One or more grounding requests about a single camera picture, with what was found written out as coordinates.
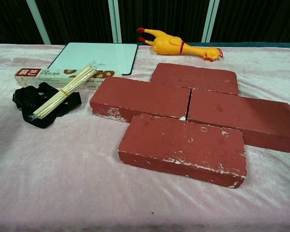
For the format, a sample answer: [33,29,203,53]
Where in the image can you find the bundle of wooden sticks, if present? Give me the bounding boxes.
[32,63,99,119]

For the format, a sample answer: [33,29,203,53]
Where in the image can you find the baking paper box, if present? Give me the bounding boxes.
[14,68,123,90]

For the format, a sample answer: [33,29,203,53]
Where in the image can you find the white frame post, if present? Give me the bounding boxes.
[108,0,123,44]
[201,0,220,43]
[26,0,51,45]

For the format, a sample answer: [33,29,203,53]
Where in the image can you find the red brick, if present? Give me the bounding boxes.
[117,113,247,189]
[89,76,191,123]
[187,88,290,153]
[149,62,239,95]

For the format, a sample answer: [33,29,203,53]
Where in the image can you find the white board black rim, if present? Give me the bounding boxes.
[47,42,139,75]

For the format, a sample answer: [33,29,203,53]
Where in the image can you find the pink tablecloth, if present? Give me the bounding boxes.
[0,43,290,232]

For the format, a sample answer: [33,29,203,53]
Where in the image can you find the yellow rubber chicken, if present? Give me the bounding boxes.
[136,27,225,62]

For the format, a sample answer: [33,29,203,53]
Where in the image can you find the black pleated curtain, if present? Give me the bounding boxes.
[0,0,290,45]

